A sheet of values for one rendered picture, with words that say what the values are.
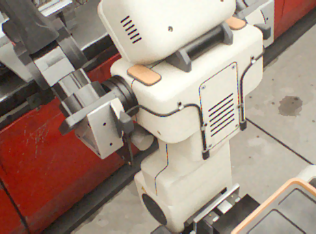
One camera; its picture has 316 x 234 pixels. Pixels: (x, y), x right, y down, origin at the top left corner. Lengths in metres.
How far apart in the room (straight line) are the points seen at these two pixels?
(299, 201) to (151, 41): 0.50
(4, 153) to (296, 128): 1.50
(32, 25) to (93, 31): 0.76
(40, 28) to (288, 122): 1.80
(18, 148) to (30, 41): 0.76
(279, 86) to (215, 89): 1.77
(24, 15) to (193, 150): 0.41
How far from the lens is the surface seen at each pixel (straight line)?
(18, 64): 1.27
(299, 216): 1.01
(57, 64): 0.81
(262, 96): 2.52
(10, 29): 1.19
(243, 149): 2.25
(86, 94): 0.78
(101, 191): 2.08
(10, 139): 1.48
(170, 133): 0.80
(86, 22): 1.59
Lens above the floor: 1.76
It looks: 47 degrees down
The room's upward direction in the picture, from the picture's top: 6 degrees counter-clockwise
